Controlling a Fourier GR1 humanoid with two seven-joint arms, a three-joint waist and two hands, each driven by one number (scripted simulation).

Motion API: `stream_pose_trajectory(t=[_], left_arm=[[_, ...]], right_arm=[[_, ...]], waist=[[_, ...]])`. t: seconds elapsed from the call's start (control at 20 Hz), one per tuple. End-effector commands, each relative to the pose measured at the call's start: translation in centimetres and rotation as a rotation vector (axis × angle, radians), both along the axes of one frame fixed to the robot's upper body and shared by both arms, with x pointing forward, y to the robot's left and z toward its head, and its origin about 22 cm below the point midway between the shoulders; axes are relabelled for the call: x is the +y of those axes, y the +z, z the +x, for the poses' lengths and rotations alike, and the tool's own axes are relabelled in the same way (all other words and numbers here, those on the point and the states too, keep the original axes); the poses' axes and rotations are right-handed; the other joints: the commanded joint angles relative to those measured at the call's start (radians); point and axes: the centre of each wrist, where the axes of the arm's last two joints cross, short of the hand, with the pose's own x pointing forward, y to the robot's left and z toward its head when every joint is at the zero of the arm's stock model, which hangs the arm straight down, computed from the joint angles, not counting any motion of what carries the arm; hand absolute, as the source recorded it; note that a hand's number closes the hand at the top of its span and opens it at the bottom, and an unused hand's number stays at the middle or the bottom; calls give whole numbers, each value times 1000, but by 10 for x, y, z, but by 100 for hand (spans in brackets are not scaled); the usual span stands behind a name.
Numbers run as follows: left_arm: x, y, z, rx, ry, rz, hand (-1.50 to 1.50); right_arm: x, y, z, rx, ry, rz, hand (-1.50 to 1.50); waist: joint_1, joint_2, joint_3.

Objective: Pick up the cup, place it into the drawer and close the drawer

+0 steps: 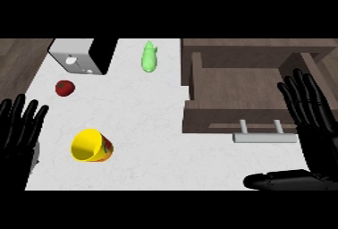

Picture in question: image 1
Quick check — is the white and black appliance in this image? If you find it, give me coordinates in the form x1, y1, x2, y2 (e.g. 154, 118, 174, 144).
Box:
47, 38, 120, 76

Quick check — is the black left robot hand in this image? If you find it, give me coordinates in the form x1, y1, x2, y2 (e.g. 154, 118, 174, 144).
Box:
0, 93, 50, 191

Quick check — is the grey metal drawer handle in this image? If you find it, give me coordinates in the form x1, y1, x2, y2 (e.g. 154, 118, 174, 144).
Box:
232, 119, 300, 144

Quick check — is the brown wooden cabinet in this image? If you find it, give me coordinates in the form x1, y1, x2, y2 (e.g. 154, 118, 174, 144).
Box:
180, 38, 338, 88

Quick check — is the yellow cup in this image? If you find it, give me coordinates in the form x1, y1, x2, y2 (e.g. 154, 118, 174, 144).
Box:
70, 128, 115, 163

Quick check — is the green vegetable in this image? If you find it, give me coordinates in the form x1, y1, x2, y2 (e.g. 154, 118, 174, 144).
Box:
140, 40, 160, 73

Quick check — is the brown wooden open drawer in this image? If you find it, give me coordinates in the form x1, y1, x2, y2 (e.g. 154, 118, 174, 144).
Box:
182, 51, 338, 134

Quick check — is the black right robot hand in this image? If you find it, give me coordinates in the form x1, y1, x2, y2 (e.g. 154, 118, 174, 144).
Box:
244, 68, 338, 191

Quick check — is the red tomato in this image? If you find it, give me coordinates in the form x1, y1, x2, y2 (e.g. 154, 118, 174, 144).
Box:
55, 80, 77, 98

